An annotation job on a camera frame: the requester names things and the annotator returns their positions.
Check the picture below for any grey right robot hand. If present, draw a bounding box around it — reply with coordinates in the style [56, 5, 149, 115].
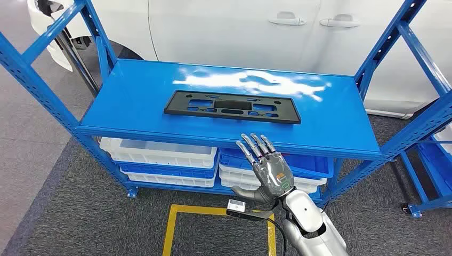
[231, 133, 295, 205]

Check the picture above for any black plastic frame part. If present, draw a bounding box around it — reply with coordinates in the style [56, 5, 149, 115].
[163, 90, 302, 125]

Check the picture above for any blue metal shelf rack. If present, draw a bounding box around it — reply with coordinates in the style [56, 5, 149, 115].
[0, 0, 452, 209]
[400, 123, 452, 219]

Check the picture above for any blue plastic crate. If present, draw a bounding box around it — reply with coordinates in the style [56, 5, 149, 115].
[219, 147, 334, 180]
[114, 159, 219, 180]

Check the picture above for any white plastic crate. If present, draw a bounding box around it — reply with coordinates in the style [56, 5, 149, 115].
[121, 170, 217, 188]
[99, 137, 218, 169]
[218, 166, 328, 188]
[433, 123, 452, 155]
[220, 178, 319, 194]

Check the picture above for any white car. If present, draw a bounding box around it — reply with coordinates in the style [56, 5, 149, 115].
[27, 0, 452, 120]

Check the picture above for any dark metal pole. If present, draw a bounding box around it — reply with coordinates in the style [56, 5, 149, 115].
[54, 28, 101, 97]

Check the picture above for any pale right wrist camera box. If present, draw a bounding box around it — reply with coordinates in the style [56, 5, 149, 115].
[225, 198, 248, 214]

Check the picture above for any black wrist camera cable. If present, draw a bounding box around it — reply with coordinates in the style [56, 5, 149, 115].
[267, 216, 287, 256]

